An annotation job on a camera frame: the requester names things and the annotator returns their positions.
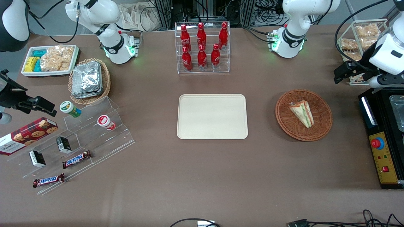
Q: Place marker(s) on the red Walkers cookie box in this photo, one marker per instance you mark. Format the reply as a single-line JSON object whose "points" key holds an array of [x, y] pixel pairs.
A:
{"points": [[26, 135]]}

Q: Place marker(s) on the white rectangular snack tray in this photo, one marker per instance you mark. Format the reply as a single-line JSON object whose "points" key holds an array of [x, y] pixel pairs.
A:
{"points": [[50, 73]]}

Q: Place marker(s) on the green snack cup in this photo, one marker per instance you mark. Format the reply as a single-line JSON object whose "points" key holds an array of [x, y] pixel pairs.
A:
{"points": [[70, 109]]}

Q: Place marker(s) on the clear bag of crackers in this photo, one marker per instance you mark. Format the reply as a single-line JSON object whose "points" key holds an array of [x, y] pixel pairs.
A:
{"points": [[56, 58]]}

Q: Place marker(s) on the white plug connector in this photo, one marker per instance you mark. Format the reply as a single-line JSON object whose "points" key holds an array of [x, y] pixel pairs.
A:
{"points": [[205, 224]]}

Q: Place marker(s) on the bagged fried snack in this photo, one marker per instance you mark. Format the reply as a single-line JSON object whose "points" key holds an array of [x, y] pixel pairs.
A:
{"points": [[368, 43], [348, 44], [367, 30], [352, 55]]}

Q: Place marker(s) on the Snickers chocolate bar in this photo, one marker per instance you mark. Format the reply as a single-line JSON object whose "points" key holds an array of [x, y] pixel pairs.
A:
{"points": [[49, 180], [76, 159]]}

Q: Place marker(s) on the red cola bottle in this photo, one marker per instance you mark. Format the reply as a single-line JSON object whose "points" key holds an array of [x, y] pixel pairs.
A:
{"points": [[201, 36], [223, 35], [215, 58], [187, 61], [185, 37], [202, 60]]}

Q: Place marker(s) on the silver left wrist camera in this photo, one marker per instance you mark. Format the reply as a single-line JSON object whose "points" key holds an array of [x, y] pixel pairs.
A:
{"points": [[388, 82]]}

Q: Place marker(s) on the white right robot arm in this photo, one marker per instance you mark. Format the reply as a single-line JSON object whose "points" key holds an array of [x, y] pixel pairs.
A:
{"points": [[105, 14]]}

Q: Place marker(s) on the silver foil package stack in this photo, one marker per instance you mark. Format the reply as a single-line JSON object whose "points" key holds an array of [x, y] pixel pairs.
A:
{"points": [[86, 80]]}

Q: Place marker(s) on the teal snack packet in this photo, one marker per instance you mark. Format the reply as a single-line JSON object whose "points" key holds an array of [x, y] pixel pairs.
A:
{"points": [[39, 53], [37, 66]]}

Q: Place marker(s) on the round brown wicker basket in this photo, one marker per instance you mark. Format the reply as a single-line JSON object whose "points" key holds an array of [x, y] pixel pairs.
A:
{"points": [[320, 126]]}

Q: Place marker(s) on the triangle sandwich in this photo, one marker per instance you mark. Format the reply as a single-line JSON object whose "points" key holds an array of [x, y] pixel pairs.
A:
{"points": [[303, 113]]}

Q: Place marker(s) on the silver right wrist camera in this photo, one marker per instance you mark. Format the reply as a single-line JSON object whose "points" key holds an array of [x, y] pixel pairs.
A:
{"points": [[4, 117]]}

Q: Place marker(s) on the beige cloth bag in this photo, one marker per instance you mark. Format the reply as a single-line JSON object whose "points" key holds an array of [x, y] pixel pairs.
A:
{"points": [[139, 15]]}

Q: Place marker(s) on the aluminium frame post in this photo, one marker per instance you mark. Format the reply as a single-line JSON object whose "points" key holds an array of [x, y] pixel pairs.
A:
{"points": [[247, 12], [163, 14]]}

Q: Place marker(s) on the black machine with yellow panel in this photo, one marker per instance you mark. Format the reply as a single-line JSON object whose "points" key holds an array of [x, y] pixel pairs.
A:
{"points": [[386, 167]]}

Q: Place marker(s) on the oval brown wicker basket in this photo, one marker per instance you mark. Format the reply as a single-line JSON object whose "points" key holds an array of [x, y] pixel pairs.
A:
{"points": [[105, 82]]}

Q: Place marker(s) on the clear acrylic stepped stand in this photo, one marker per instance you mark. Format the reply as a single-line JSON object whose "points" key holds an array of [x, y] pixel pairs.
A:
{"points": [[104, 142]]}

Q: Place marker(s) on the clear metal pan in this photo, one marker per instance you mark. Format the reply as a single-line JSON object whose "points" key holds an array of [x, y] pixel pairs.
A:
{"points": [[397, 112]]}

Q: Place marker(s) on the red snack cup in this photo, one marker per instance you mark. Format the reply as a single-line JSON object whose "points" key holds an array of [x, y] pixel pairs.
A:
{"points": [[106, 122]]}

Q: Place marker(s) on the clear acrylic bottle rack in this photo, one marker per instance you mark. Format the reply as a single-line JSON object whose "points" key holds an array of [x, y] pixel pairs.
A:
{"points": [[208, 71]]}

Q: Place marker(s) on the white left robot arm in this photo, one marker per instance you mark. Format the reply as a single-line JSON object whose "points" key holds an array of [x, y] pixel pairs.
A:
{"points": [[300, 19]]}

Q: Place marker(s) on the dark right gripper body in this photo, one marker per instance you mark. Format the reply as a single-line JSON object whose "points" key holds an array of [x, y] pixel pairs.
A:
{"points": [[9, 96]]}

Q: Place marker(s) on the yellow snack packet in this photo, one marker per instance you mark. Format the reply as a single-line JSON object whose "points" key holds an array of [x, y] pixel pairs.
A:
{"points": [[31, 64]]}

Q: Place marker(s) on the small black box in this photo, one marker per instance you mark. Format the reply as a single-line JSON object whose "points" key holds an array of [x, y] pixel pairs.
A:
{"points": [[37, 158], [64, 144]]}

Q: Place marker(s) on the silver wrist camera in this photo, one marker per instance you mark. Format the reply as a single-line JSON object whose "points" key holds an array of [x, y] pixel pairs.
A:
{"points": [[388, 82], [4, 117]]}

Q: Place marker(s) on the beige plastic tray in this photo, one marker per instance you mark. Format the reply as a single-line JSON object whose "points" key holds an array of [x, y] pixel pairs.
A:
{"points": [[212, 116]]}

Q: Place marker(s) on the black plug connector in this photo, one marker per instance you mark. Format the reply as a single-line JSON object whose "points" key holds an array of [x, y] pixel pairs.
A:
{"points": [[298, 223]]}

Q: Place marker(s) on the red emergency stop button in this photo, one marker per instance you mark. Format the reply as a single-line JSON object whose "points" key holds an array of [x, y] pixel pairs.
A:
{"points": [[377, 143]]}

